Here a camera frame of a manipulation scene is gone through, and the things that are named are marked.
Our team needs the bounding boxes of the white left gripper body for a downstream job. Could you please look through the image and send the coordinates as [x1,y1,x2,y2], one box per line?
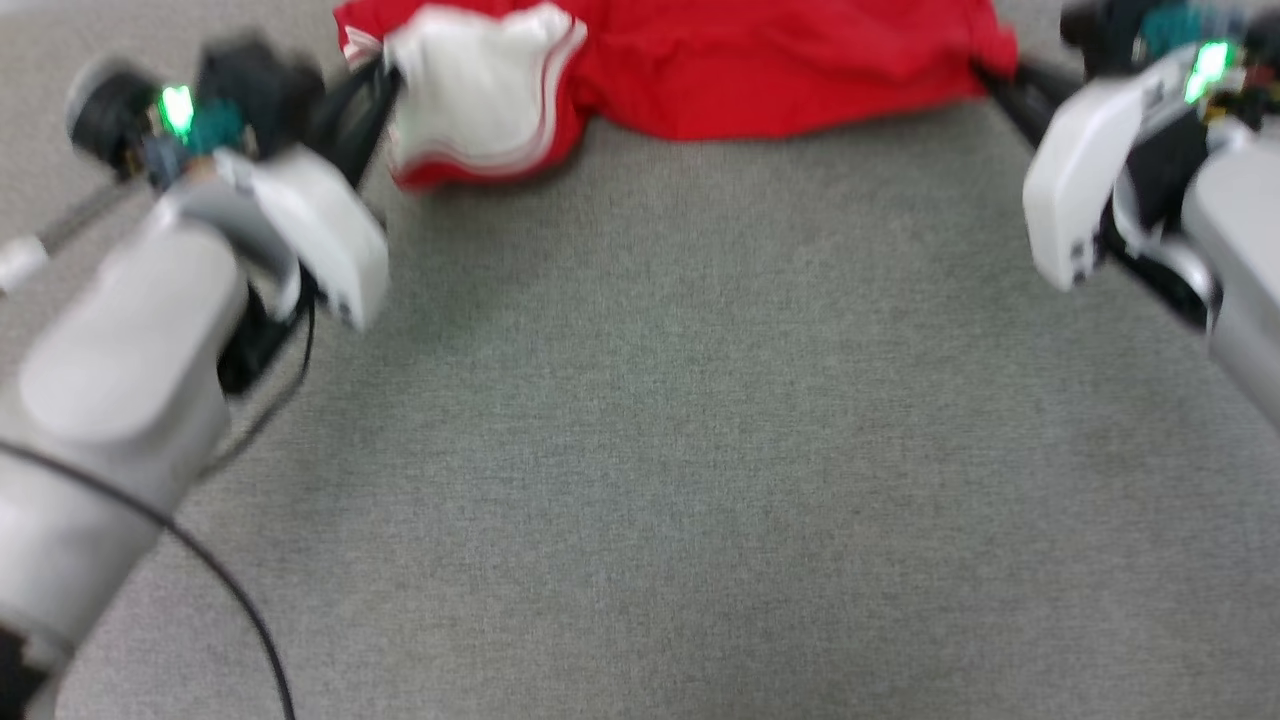
[215,145,391,331]

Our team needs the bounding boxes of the red and white garment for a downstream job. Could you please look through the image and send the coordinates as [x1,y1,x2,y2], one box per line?
[335,0,1019,191]

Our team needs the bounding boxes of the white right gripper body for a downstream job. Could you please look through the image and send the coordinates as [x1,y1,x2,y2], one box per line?
[1022,55,1198,291]

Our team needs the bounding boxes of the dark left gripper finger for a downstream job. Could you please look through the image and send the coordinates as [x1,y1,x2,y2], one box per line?
[340,75,401,186]
[312,60,386,151]

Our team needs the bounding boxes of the black round cable connector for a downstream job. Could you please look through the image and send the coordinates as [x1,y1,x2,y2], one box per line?
[65,60,161,181]

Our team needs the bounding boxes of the thin black cable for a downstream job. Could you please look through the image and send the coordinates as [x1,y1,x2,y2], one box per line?
[0,440,296,720]
[0,185,131,293]
[205,300,317,473]

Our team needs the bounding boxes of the grey fabric sofa cushion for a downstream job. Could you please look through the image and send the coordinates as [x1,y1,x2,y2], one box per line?
[0,0,1280,720]

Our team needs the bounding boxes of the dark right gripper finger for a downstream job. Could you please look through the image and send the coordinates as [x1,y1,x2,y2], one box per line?
[975,60,1076,106]
[995,90,1051,151]

